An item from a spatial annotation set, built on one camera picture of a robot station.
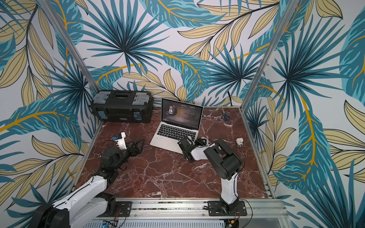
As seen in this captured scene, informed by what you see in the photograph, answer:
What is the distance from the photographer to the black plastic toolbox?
991 mm

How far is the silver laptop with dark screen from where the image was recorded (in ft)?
3.20

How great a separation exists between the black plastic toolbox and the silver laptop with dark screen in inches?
4.8
